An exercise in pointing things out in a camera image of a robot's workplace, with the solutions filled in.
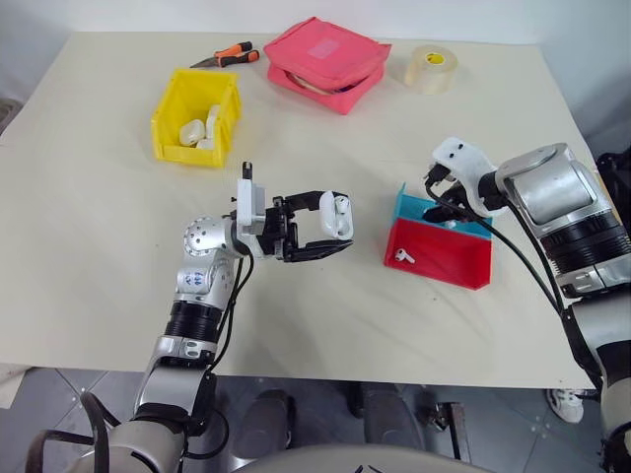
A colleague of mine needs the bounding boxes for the yellow plastic bin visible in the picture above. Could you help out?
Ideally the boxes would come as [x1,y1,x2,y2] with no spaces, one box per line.
[150,67,244,170]

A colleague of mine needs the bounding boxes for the clear tape roll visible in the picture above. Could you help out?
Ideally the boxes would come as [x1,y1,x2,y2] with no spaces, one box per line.
[403,43,458,95]

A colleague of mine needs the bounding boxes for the red plastic tray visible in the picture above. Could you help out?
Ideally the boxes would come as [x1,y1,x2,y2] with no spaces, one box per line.
[383,218,494,291]

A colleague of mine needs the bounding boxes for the dark rounded shape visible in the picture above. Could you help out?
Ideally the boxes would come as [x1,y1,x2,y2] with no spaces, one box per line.
[362,383,426,450]
[231,388,298,457]

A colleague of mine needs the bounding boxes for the teal plastic tray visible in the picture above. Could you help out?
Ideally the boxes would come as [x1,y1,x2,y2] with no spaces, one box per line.
[393,181,494,241]

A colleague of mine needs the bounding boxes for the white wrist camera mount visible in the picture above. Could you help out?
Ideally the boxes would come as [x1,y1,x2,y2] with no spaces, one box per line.
[231,161,271,241]
[432,137,509,218]

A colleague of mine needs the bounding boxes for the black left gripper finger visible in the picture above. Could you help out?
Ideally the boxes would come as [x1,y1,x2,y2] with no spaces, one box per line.
[283,190,337,214]
[283,238,356,264]

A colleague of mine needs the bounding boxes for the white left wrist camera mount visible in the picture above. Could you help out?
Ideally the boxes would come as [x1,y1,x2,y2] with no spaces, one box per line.
[231,161,271,241]

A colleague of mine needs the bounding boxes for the orange black pliers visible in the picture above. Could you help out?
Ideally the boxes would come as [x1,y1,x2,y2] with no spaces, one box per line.
[189,41,261,69]

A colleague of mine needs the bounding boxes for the black curved shoulder cable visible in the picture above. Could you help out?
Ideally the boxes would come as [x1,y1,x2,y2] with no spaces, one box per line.
[24,391,124,473]

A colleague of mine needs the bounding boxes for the rusty metal frame leg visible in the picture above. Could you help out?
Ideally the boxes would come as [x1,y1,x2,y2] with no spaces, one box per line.
[431,401,473,464]

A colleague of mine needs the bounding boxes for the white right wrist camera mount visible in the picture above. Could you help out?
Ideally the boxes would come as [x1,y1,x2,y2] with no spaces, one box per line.
[432,137,509,218]

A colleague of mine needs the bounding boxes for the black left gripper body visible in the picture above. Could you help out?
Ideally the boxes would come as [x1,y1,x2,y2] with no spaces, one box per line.
[259,195,300,261]

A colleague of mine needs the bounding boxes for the pink fabric zip pouch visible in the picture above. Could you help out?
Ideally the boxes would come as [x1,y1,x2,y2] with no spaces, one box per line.
[262,16,394,116]

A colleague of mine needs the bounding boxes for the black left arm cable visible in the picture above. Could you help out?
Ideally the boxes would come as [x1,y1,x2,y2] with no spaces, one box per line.
[206,250,256,375]

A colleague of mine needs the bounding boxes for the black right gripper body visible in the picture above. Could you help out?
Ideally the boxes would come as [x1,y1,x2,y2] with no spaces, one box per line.
[433,179,478,221]

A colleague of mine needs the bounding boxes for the white sneaker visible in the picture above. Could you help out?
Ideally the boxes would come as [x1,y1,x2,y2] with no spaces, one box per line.
[545,387,586,425]

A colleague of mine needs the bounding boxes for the black equipment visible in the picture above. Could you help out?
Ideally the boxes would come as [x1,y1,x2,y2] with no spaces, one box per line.
[596,152,631,218]

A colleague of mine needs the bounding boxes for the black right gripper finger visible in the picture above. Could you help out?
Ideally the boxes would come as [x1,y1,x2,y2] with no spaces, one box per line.
[422,206,462,224]

